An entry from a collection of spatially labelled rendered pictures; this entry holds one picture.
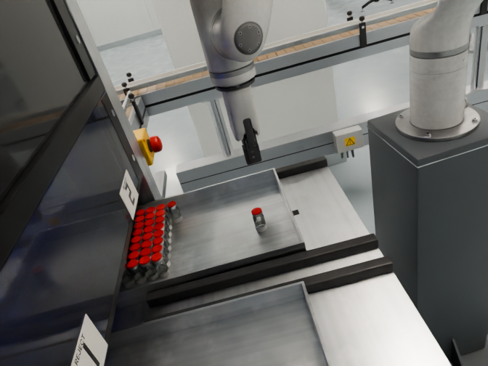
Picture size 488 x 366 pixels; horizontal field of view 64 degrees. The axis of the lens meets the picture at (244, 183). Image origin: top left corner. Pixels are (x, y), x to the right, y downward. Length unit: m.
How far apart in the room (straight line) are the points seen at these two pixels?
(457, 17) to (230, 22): 0.50
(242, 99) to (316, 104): 1.68
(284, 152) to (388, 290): 1.21
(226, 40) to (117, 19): 8.29
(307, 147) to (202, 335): 1.28
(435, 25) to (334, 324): 0.63
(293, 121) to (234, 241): 1.68
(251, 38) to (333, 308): 0.42
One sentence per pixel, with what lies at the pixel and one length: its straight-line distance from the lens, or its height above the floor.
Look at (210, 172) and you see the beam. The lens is 1.77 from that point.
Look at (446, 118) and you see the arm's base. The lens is 1.03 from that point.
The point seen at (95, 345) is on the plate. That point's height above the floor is 1.02.
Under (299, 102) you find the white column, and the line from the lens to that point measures 2.34.
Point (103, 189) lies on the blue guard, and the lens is 0.64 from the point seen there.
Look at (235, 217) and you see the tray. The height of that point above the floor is 0.88.
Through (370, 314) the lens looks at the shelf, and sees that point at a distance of 0.61.
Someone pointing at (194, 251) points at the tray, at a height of 0.88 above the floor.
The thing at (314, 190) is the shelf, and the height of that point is 0.88.
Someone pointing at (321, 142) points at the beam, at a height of 0.51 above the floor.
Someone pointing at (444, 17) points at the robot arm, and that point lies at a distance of 0.93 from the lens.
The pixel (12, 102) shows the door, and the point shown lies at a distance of 0.51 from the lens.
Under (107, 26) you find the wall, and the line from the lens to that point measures 8.94.
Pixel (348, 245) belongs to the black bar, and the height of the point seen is 0.90.
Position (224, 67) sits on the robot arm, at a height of 1.18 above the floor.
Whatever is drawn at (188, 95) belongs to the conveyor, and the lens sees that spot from 1.60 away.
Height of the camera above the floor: 1.37
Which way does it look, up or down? 32 degrees down
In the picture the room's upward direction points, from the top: 16 degrees counter-clockwise
